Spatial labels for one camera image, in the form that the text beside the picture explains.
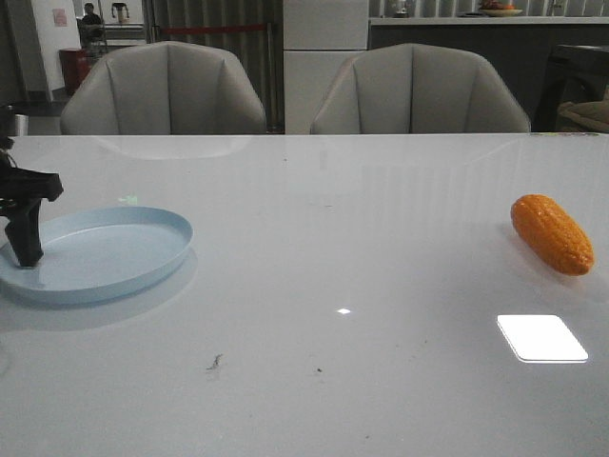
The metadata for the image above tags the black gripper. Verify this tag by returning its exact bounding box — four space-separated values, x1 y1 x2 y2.
1 135 64 267

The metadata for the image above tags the light blue plate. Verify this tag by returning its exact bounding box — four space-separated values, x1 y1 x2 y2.
1 206 193 305

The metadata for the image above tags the orange corn cob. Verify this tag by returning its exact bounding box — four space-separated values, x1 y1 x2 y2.
510 194 595 276

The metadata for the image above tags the red bin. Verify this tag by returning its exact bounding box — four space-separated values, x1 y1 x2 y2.
59 49 89 95

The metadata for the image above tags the grey chair on left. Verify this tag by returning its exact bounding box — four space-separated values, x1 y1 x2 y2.
60 41 266 135

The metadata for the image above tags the grey chair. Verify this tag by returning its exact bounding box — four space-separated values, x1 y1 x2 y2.
310 44 530 135
60 41 266 135

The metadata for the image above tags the seated person in background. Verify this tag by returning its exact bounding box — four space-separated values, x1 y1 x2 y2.
77 2 103 47

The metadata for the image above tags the red barrier belt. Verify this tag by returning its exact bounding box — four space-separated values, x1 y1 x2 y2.
159 23 267 35

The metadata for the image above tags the white refrigerator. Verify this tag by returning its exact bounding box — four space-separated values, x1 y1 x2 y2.
283 0 369 134

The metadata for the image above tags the grey chair on right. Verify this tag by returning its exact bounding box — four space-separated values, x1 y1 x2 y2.
310 44 530 135

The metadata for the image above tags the fruit bowl on counter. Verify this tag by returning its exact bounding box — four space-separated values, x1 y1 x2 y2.
479 0 522 17

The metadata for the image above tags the dark grey cabinet counter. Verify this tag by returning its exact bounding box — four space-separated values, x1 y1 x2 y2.
369 16 608 131

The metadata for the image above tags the beige cushioned seat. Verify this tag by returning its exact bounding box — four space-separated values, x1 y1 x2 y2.
558 100 608 133

